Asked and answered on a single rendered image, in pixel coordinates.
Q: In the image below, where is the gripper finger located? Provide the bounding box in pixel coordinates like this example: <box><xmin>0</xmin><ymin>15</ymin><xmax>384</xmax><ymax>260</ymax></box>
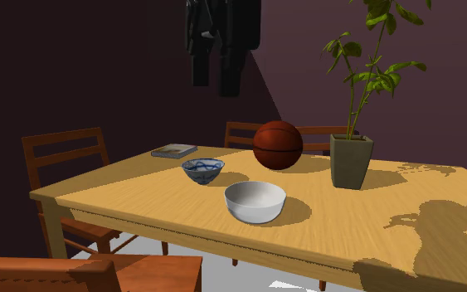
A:
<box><xmin>217</xmin><ymin>47</ymin><xmax>248</xmax><ymax>99</ymax></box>
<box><xmin>192</xmin><ymin>51</ymin><xmax>212</xmax><ymax>88</ymax></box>

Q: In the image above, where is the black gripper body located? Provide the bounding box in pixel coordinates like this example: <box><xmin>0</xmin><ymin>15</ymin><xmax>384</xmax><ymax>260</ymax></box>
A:
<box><xmin>183</xmin><ymin>0</ymin><xmax>263</xmax><ymax>57</ymax></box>

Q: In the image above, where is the brown wooden chair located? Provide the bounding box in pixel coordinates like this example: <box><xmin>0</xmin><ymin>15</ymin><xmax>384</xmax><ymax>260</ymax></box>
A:
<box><xmin>0</xmin><ymin>253</ymin><xmax>204</xmax><ymax>292</ymax></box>
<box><xmin>223</xmin><ymin>121</ymin><xmax>360</xmax><ymax>157</ymax></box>
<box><xmin>21</xmin><ymin>126</ymin><xmax>170</xmax><ymax>260</ymax></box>

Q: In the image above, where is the grey book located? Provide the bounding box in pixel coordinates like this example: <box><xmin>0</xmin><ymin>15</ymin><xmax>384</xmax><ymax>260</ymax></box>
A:
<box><xmin>150</xmin><ymin>143</ymin><xmax>199</xmax><ymax>160</ymax></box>

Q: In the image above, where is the brown basketball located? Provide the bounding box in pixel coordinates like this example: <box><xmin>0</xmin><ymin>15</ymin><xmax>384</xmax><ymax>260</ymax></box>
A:
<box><xmin>252</xmin><ymin>119</ymin><xmax>304</xmax><ymax>171</ymax></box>

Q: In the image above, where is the blue patterned white bowl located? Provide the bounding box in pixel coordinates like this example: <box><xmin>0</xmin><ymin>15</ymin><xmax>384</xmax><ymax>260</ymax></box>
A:
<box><xmin>180</xmin><ymin>157</ymin><xmax>226</xmax><ymax>186</ymax></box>

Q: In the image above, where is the green plant in grey pot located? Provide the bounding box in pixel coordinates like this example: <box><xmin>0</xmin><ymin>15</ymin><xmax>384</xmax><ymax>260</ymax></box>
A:
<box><xmin>322</xmin><ymin>0</ymin><xmax>434</xmax><ymax>191</ymax></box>

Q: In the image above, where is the light wooden table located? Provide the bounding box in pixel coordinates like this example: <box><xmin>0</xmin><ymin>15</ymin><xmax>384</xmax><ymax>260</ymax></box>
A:
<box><xmin>29</xmin><ymin>144</ymin><xmax>467</xmax><ymax>292</ymax></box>

